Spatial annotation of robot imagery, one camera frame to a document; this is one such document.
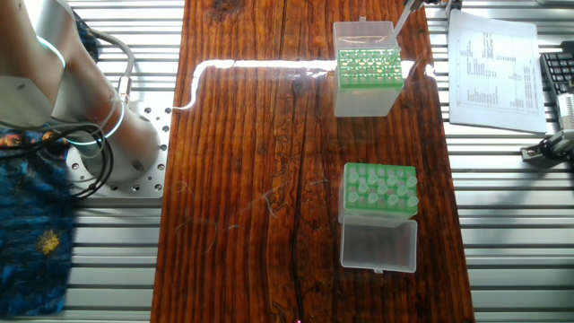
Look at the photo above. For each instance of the printed white paper sheet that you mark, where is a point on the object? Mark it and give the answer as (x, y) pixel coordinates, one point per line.
(498, 76)

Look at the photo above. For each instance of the tall green pipette tip holder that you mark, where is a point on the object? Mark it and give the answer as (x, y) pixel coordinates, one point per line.
(377, 242)

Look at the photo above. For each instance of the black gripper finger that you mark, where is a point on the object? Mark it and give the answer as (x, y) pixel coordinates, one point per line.
(423, 3)
(447, 4)

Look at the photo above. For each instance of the brown wooden board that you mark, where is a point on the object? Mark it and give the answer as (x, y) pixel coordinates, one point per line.
(242, 197)

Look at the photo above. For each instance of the black keyboard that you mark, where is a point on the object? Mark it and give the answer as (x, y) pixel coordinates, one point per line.
(558, 72)

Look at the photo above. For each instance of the blue patterned cloth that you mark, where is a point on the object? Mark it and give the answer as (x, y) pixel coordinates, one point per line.
(31, 242)

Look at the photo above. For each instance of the clear large pipette tip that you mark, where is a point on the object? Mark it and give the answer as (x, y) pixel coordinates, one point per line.
(404, 20)

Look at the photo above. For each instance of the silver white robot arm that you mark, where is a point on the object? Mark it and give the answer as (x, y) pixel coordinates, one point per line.
(54, 81)

